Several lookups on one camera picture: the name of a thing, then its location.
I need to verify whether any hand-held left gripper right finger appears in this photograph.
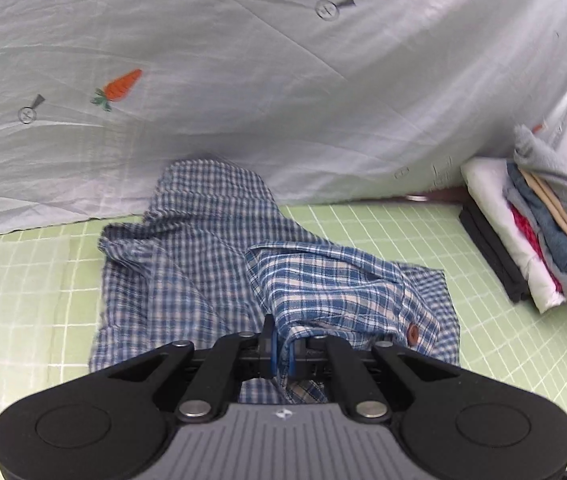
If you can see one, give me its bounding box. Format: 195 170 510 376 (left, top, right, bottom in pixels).
283 335 460 422

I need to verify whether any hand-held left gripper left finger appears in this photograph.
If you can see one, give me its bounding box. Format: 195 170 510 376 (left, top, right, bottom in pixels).
108 313 280 422

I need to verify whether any blue plaid shirt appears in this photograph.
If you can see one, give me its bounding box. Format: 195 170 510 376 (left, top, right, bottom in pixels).
88 159 462 406

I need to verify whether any stack of folded clothes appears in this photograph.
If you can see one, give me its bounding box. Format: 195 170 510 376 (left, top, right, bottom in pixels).
458 125 567 314

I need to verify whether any green grid mat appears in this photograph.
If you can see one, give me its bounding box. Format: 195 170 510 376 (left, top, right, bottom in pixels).
0 199 567 480

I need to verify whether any carrot print grey sheet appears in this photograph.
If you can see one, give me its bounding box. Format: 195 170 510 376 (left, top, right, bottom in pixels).
0 0 567 244

